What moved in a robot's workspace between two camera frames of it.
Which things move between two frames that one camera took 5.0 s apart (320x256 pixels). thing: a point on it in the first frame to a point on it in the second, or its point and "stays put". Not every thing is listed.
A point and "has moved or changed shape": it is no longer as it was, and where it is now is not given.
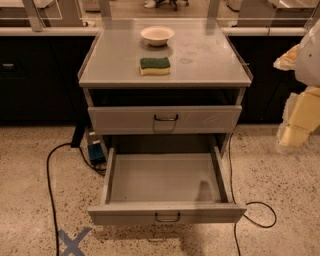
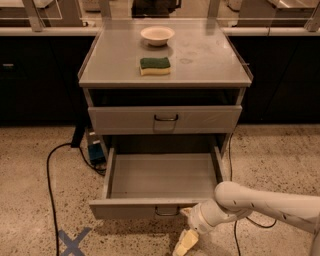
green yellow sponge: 154,66 stays put
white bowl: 157,36 stays put
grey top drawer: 164,119 stays put
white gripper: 309,64 to 199,220
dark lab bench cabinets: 39,79 stays put
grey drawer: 166,185 has moved or changed shape
